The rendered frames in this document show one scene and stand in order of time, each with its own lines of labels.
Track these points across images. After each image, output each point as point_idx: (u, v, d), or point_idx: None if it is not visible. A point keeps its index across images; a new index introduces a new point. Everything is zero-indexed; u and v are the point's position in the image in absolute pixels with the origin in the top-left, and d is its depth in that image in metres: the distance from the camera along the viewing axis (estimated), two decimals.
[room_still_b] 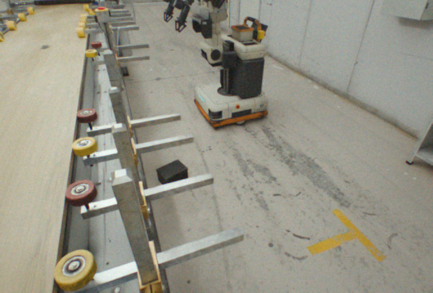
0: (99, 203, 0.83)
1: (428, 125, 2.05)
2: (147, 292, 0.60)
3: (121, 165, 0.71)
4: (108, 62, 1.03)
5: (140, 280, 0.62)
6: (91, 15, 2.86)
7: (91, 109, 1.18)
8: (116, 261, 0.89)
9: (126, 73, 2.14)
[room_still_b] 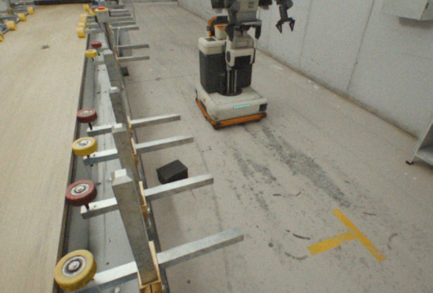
0: (99, 203, 0.83)
1: (428, 125, 2.05)
2: (147, 292, 0.60)
3: (121, 165, 0.71)
4: (108, 62, 1.03)
5: (140, 280, 0.62)
6: (91, 15, 2.86)
7: (91, 109, 1.18)
8: (116, 261, 0.89)
9: (126, 73, 2.14)
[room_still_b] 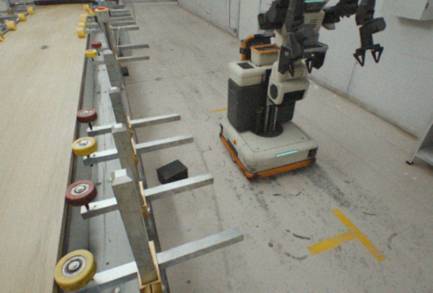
0: (99, 203, 0.83)
1: (428, 125, 2.05)
2: (147, 292, 0.60)
3: (121, 165, 0.71)
4: (108, 62, 1.03)
5: (140, 280, 0.62)
6: (91, 15, 2.86)
7: (91, 109, 1.18)
8: (116, 261, 0.89)
9: (126, 73, 2.14)
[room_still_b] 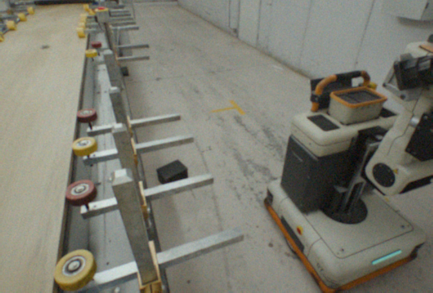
0: (99, 203, 0.83)
1: None
2: (147, 292, 0.60)
3: (121, 165, 0.71)
4: (108, 62, 1.03)
5: (140, 280, 0.62)
6: (91, 15, 2.86)
7: (91, 109, 1.18)
8: (116, 261, 0.89)
9: (126, 73, 2.14)
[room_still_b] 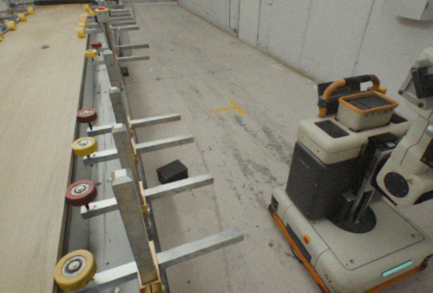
0: (99, 203, 0.83)
1: None
2: (147, 292, 0.60)
3: (121, 165, 0.71)
4: (108, 62, 1.03)
5: (140, 280, 0.62)
6: (91, 15, 2.86)
7: (91, 109, 1.18)
8: (116, 261, 0.89)
9: (126, 73, 2.14)
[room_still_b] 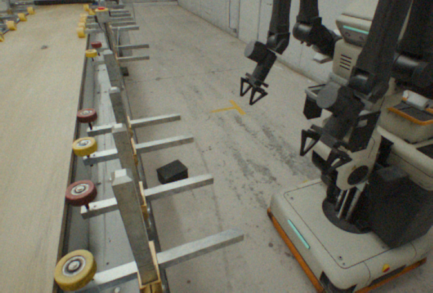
0: (99, 203, 0.83)
1: None
2: (147, 292, 0.60)
3: (121, 165, 0.71)
4: (108, 62, 1.03)
5: (140, 280, 0.62)
6: (91, 15, 2.86)
7: (91, 109, 1.18)
8: (116, 261, 0.89)
9: (126, 73, 2.14)
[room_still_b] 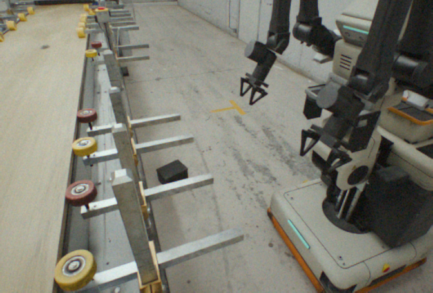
0: (99, 203, 0.83)
1: None
2: (147, 292, 0.60)
3: (121, 165, 0.71)
4: (108, 62, 1.03)
5: (140, 280, 0.62)
6: (91, 15, 2.86)
7: (91, 109, 1.18)
8: (116, 261, 0.89)
9: (126, 73, 2.14)
